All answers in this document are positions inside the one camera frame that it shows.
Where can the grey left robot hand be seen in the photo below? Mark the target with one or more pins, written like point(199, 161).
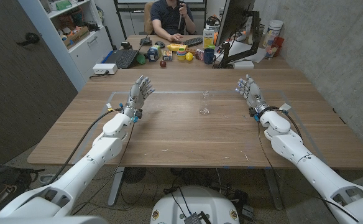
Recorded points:
point(136, 95)

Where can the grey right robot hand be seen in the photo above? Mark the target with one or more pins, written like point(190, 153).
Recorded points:
point(253, 95)

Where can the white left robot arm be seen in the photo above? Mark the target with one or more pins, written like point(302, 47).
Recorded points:
point(85, 168)

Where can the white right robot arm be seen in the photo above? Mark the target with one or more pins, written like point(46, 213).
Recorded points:
point(312, 174)

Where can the clear plastic bottle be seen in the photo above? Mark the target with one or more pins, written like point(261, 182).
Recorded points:
point(204, 109)

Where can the yellow mustard bottle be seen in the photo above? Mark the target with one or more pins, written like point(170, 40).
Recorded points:
point(176, 47)

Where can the flat white box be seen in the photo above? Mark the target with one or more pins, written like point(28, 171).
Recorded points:
point(243, 64)

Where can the green pear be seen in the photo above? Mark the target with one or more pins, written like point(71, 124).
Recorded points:
point(141, 59)

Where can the black laptop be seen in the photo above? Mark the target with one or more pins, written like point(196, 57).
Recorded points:
point(124, 57)

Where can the dark red apple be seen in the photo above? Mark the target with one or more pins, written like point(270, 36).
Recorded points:
point(163, 63)

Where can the white power box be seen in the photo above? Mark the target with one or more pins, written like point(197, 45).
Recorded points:
point(104, 68)

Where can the blue food box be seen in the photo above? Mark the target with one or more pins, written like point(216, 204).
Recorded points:
point(153, 54)

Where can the clear cup with items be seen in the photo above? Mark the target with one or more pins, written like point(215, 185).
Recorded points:
point(270, 51)

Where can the white paper sheet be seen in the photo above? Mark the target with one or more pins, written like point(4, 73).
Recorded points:
point(242, 46)

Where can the small colourful box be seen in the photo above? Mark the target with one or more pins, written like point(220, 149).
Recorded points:
point(167, 55)

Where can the small black round object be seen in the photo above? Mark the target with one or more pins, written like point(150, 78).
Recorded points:
point(126, 45)

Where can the black desk device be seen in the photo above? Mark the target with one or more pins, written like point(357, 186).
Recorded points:
point(145, 41)

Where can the black computer mouse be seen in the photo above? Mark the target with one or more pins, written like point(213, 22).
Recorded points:
point(160, 44)

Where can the red cup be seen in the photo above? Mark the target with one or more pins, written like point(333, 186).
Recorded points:
point(279, 42)

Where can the dark blue mug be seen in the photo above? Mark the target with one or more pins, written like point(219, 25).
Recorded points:
point(209, 56)

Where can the stacked colourful cups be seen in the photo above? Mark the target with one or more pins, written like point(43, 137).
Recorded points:
point(181, 55)

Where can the white shelf cabinet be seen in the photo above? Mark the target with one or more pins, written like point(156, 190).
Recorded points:
point(88, 53)

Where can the yellow lemon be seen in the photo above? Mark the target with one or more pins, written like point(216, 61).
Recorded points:
point(189, 56)

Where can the large white canister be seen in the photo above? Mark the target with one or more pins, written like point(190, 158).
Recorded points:
point(273, 31)

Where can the small red box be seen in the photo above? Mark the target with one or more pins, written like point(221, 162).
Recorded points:
point(199, 54)

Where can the white yellow carton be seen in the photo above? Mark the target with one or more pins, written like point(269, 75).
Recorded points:
point(208, 38)

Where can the tan office chair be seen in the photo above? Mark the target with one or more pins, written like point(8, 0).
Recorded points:
point(148, 18)

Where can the black keyboard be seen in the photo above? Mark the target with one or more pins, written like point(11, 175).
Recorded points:
point(193, 41)

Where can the black floor fan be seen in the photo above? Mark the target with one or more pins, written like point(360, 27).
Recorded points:
point(134, 175)

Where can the black computer monitor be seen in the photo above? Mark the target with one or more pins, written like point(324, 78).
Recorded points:
point(234, 15)

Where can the cardboard box with toys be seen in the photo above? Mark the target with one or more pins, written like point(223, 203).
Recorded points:
point(77, 37)

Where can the black headphones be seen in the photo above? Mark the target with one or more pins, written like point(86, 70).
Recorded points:
point(212, 20)

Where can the person in dark shirt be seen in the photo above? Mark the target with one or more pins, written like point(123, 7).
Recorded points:
point(169, 15)

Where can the grey table leg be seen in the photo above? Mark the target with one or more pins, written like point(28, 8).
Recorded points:
point(274, 189)
point(115, 186)

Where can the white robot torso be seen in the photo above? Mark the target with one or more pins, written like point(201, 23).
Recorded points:
point(195, 202)

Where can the grey sneaker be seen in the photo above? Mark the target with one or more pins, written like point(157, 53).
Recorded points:
point(46, 178)

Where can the black backpack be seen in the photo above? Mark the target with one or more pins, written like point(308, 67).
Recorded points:
point(4, 183)

